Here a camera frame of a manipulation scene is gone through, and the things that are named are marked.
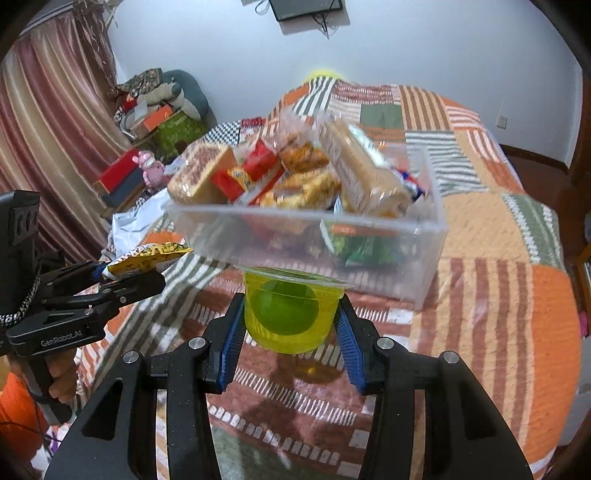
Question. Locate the green cardboard box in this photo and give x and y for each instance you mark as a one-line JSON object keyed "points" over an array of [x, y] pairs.
{"points": [[178, 136]]}

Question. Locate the striped pink curtain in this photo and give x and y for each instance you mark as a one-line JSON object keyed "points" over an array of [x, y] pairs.
{"points": [[55, 138]]}

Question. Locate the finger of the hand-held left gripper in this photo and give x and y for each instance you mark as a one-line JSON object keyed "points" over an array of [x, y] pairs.
{"points": [[74, 277], [134, 286]]}

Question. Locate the striped patchwork blanket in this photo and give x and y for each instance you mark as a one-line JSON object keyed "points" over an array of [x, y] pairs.
{"points": [[485, 277]]}

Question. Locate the grey green plush toy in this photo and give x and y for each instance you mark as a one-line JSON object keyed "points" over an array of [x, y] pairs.
{"points": [[189, 94]]}

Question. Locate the green snack packet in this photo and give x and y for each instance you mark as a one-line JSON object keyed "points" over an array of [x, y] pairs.
{"points": [[364, 247]]}

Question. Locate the yellow snack packet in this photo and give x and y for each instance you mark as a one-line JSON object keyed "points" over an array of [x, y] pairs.
{"points": [[147, 259]]}

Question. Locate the dark flat box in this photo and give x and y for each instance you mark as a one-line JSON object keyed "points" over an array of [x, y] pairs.
{"points": [[122, 194]]}

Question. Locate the blue white snack packet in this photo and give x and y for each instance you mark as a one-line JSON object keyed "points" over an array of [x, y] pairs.
{"points": [[411, 184]]}

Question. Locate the pink cloth item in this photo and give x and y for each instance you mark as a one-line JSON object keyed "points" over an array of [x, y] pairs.
{"points": [[585, 324]]}

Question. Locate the yellow round object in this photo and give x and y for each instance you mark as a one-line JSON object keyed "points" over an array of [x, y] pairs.
{"points": [[323, 75]]}

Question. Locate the clear plastic container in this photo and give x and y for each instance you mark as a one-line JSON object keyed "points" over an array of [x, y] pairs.
{"points": [[415, 258]]}

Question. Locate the long cracker packet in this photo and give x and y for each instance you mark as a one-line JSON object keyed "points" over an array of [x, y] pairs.
{"points": [[360, 170]]}

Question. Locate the red flat box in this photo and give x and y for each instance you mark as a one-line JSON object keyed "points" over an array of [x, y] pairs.
{"points": [[115, 173]]}

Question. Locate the brown wafer packet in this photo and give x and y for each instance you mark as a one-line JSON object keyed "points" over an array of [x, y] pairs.
{"points": [[198, 173]]}

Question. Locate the person's left hand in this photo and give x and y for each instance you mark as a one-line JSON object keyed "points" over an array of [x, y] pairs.
{"points": [[64, 376]]}

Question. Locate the yellow pastry packet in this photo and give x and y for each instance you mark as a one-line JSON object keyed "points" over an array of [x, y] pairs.
{"points": [[304, 189]]}

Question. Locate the pink toy figure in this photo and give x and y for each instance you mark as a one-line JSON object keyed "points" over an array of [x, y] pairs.
{"points": [[150, 168]]}

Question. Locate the checkered patchwork pillow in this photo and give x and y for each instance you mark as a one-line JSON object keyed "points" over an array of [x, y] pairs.
{"points": [[235, 129]]}

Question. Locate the orange pastry packet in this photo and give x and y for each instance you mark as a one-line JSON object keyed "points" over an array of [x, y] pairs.
{"points": [[302, 154]]}

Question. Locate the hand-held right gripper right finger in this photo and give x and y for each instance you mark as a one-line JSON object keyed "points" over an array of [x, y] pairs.
{"points": [[348, 346]]}

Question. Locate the red snack packet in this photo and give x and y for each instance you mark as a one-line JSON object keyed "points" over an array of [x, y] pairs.
{"points": [[249, 173]]}

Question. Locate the white plastic bag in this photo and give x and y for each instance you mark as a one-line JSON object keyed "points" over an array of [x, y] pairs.
{"points": [[138, 230]]}

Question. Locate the orange cardboard box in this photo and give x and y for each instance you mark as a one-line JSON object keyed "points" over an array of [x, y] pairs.
{"points": [[154, 121]]}

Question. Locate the floral patterned bag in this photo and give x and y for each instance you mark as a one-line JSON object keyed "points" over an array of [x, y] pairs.
{"points": [[141, 82]]}

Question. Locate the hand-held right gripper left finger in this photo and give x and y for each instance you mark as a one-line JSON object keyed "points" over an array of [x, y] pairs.
{"points": [[231, 344]]}

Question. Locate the small black wall monitor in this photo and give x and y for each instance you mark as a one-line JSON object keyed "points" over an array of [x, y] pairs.
{"points": [[304, 8]]}

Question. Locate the white wall socket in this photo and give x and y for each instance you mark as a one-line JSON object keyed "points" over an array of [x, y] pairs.
{"points": [[502, 121]]}

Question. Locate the green jelly cup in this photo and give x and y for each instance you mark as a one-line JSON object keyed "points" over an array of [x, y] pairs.
{"points": [[286, 314]]}

